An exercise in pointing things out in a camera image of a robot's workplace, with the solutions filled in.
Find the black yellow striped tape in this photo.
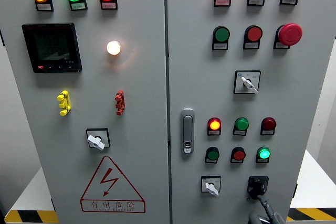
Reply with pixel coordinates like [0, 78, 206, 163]
[286, 208, 336, 222]
[4, 209, 59, 224]

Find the silver door lock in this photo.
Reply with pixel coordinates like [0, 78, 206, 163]
[180, 108, 195, 155]

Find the small red handle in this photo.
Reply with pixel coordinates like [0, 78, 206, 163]
[114, 90, 126, 116]

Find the small green push button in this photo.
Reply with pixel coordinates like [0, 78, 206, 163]
[205, 146, 220, 162]

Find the small red push button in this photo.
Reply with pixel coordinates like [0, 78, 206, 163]
[230, 146, 247, 162]

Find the large green push button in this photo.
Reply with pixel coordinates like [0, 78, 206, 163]
[213, 25, 231, 43]

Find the small green indicator lamp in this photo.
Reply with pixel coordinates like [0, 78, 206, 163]
[234, 117, 250, 131]
[256, 146, 271, 161]

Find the black knob turn switch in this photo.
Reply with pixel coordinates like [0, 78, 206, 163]
[246, 176, 269, 200]

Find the pale grey cabinet door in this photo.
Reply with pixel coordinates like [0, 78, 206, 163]
[0, 0, 169, 224]
[165, 0, 336, 224]

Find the large red push button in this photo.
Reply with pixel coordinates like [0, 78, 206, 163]
[245, 25, 264, 43]

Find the black display meter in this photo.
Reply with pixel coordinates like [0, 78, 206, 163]
[21, 22, 83, 74]

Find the small yellow handle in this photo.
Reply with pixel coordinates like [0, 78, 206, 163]
[56, 90, 72, 117]

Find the red warning triangle sign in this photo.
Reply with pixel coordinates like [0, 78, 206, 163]
[80, 155, 146, 214]

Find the white lamp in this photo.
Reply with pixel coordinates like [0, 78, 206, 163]
[106, 40, 122, 56]

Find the white handle turn switch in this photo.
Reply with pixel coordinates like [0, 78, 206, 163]
[200, 175, 222, 198]
[233, 70, 262, 95]
[85, 127, 111, 150]

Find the small red indicator lamp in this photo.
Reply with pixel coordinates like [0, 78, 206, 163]
[207, 117, 222, 131]
[261, 116, 277, 131]

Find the large red stop button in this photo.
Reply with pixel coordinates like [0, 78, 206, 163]
[278, 23, 303, 47]

